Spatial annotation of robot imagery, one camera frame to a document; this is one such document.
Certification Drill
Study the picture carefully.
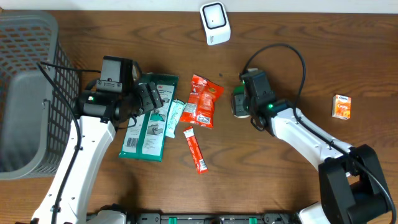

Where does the light green wipes pack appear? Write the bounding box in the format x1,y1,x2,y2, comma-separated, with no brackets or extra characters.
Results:
165,100,187,138

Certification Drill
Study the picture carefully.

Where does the red stick sachet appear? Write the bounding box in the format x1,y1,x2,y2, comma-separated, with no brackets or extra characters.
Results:
183,126,208,174

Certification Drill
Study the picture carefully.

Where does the white barcode scanner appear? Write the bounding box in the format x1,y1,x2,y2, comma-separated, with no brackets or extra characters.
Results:
200,1,231,45

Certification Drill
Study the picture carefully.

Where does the green lid jar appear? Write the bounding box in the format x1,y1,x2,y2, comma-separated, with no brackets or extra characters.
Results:
231,85,248,119

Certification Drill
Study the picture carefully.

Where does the grey plastic mesh basket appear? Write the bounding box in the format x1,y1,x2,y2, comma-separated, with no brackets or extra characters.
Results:
1,11,81,180

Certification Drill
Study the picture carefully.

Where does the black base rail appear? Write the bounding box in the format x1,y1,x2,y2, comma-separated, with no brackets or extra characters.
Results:
86,212,302,224

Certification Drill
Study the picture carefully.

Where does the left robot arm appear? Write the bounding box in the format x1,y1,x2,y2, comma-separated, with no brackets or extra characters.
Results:
31,56,164,223

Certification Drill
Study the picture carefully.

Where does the red snack bag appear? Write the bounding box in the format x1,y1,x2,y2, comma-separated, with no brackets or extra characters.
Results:
180,75,224,129

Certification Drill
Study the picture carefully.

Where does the small orange box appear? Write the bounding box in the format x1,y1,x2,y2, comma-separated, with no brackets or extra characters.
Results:
331,95,351,120

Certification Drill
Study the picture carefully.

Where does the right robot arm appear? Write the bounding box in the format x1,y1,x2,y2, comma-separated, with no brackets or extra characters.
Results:
231,70,397,223

